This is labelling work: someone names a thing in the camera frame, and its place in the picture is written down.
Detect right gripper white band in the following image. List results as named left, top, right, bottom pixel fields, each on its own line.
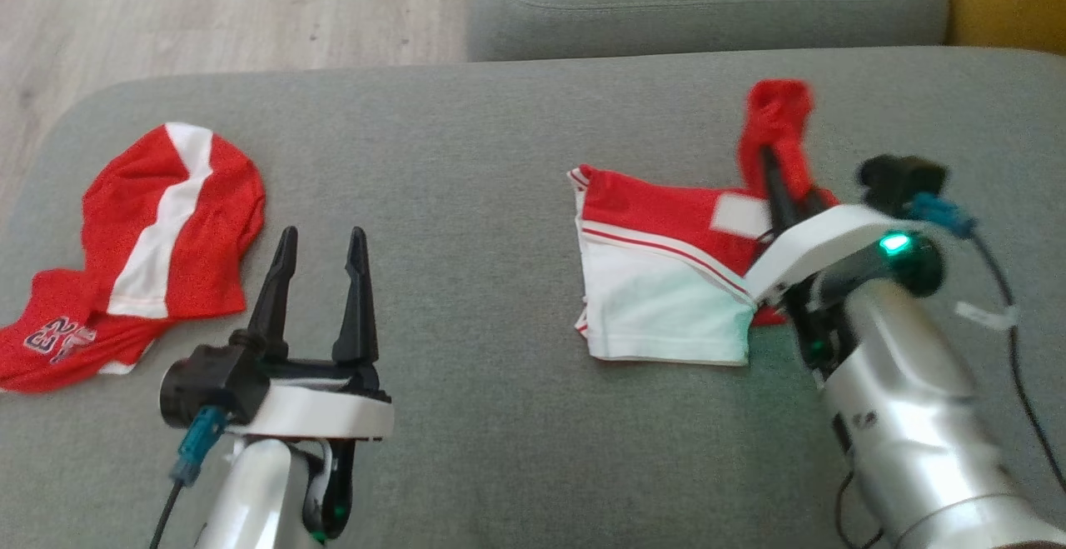
left=745, top=146, right=897, bottom=307

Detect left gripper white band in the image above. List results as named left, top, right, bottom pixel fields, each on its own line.
left=225, top=227, right=396, bottom=442

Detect red Bulls 23 jersey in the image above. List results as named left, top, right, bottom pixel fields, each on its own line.
left=568, top=78, right=840, bottom=367

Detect red shorts with white stripes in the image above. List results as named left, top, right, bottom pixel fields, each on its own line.
left=0, top=122, right=267, bottom=393

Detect large grey sofa seat cushion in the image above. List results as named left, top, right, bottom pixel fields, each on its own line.
left=0, top=47, right=1066, bottom=549

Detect left arm cable teal connector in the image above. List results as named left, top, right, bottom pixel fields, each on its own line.
left=148, top=406, right=229, bottom=549

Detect white cable tag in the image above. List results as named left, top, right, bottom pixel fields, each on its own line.
left=955, top=301, right=1019, bottom=332

